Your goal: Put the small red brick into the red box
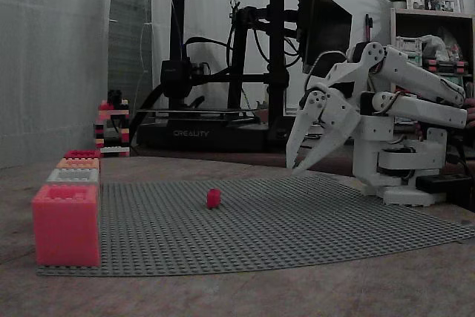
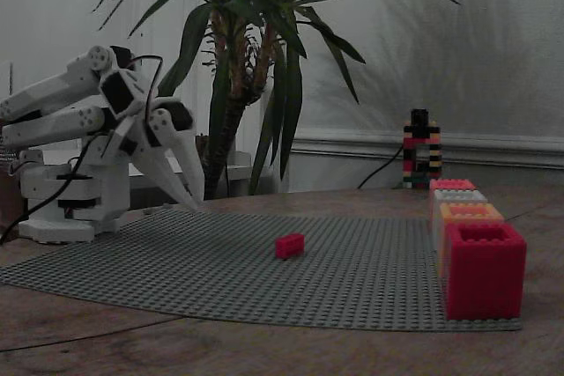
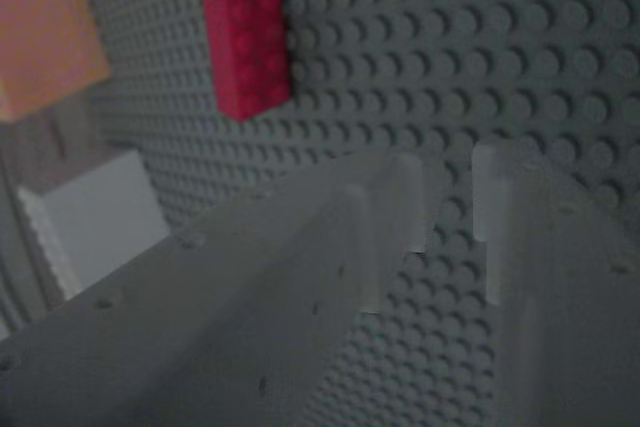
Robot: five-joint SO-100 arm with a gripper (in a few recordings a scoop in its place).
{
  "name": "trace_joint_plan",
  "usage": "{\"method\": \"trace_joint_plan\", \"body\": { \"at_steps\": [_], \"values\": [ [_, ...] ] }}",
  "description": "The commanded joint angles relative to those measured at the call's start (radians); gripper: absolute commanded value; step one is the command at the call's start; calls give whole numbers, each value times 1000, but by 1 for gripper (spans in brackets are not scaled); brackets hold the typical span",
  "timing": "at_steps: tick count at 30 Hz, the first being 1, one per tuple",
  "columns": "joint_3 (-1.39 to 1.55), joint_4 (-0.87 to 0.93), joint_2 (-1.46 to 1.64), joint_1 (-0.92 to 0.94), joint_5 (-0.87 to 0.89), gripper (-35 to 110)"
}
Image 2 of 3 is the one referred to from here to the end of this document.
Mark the grey white lego box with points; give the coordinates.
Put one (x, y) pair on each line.
(438, 213)

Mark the orange lego box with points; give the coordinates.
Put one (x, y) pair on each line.
(449, 216)

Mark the green potted palm plant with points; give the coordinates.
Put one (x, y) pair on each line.
(233, 98)

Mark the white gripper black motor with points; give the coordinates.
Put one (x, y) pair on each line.
(152, 137)

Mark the black camera on tower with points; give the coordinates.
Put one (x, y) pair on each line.
(419, 117)

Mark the red Lego brick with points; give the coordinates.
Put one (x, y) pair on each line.
(290, 246)

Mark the striped Lego tower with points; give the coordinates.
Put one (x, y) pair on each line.
(410, 160)

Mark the large red lego box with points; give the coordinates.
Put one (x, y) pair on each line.
(484, 279)

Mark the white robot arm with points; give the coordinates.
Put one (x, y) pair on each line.
(57, 94)

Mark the grey Lego baseplate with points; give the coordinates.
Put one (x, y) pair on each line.
(220, 261)

